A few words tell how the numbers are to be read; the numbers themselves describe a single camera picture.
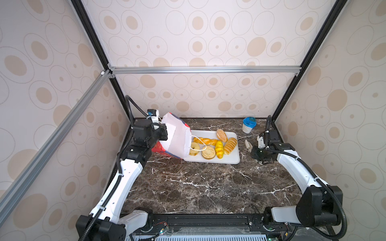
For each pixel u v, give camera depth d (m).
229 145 1.00
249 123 1.05
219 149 0.97
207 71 0.91
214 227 0.73
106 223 0.38
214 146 1.00
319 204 0.41
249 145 0.91
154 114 0.61
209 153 0.95
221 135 1.03
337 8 0.69
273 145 0.61
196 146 0.98
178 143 0.96
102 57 0.84
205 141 1.03
